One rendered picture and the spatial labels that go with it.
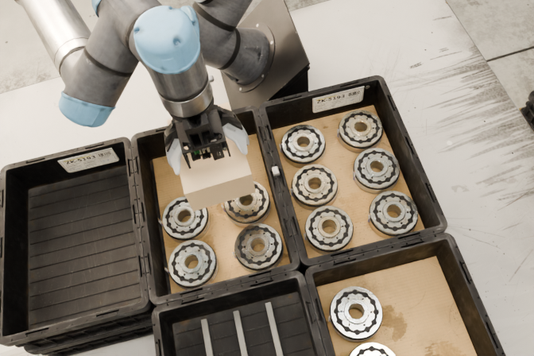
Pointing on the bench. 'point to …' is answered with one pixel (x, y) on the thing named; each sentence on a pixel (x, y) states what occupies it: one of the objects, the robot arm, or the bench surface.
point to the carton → (216, 177)
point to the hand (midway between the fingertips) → (209, 151)
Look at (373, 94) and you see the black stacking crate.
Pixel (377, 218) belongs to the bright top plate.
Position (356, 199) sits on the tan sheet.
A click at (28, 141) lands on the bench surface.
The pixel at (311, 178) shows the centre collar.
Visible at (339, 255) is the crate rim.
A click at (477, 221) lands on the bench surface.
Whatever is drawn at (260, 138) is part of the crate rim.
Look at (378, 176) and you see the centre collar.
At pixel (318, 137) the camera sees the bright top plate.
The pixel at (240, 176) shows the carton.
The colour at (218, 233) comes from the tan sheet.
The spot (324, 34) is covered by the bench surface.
